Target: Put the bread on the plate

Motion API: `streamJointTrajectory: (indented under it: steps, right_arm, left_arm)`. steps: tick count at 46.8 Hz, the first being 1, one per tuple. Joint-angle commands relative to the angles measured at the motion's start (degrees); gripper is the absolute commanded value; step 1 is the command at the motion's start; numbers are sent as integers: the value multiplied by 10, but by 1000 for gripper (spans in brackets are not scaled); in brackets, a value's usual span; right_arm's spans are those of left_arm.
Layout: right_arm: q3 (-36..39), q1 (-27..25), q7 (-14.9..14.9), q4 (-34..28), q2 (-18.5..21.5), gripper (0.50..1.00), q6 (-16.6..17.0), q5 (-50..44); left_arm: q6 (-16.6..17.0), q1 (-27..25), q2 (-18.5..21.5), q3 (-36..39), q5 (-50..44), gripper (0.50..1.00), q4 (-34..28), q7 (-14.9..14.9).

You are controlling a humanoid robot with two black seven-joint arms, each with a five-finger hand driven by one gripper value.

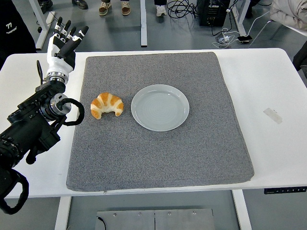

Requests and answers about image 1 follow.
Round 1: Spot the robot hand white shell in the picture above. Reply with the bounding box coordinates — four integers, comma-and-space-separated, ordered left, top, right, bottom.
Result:
47, 16, 89, 75

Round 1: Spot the croissant bread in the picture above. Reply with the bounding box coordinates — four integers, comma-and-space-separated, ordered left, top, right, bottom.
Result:
90, 92, 124, 119

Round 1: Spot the light grey round plate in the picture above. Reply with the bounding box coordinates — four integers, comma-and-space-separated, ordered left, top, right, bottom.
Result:
130, 84, 190, 132

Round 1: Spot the grey metal plate with screws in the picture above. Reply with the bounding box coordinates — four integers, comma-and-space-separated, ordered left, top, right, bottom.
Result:
96, 208, 214, 230

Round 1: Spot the person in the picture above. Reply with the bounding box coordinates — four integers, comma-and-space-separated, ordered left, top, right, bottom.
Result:
0, 0, 37, 69

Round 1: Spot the person's leg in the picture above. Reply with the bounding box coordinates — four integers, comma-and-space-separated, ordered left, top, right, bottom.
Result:
154, 0, 167, 17

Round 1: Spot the grey fabric mat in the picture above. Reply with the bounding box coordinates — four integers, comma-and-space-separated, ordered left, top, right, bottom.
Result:
66, 51, 255, 192

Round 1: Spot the white table leg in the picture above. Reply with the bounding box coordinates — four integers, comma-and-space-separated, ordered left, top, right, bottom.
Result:
54, 196, 72, 230
232, 190, 252, 230

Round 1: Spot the black electronics box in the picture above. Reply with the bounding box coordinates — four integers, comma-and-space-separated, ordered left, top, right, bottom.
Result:
199, 0, 231, 27

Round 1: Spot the black smartphone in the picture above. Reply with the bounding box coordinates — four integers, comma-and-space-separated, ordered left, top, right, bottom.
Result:
237, 35, 253, 44

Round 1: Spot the silver chair leg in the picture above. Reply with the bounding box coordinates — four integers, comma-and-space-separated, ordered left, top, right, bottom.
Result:
249, 23, 283, 48

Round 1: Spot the translucent tape piece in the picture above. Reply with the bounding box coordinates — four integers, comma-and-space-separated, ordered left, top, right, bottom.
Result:
263, 107, 283, 125

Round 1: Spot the beige padded fabric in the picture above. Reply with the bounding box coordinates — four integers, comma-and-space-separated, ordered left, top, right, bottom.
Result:
270, 0, 307, 36

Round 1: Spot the dark grey fabric item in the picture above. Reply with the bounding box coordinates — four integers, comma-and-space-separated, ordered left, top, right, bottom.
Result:
293, 41, 307, 71

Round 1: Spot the black table control panel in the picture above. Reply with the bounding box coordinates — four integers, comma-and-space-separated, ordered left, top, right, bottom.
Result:
264, 186, 307, 195

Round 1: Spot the white desk frame leg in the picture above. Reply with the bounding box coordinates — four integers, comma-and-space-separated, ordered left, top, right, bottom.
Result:
231, 0, 251, 36
140, 0, 148, 47
28, 0, 56, 50

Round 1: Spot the black cable tangle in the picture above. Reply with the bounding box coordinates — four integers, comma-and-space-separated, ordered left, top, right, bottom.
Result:
166, 0, 201, 19

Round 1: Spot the white charger cable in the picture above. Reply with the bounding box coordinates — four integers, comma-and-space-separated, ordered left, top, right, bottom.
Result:
212, 27, 240, 49

